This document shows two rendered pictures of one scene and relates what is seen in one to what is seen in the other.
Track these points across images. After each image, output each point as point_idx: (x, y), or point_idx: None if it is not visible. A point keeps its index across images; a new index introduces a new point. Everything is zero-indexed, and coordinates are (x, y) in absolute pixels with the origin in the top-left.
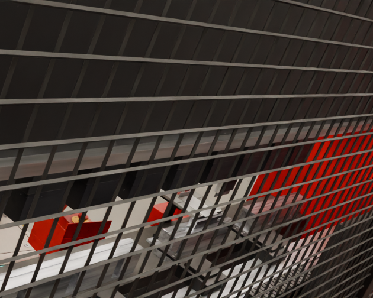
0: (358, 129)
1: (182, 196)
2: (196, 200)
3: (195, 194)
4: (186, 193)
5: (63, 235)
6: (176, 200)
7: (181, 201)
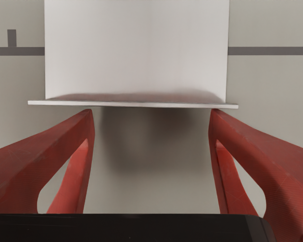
0: None
1: (182, 102)
2: (80, 19)
3: None
4: (143, 102)
5: None
6: (278, 85)
7: (242, 59)
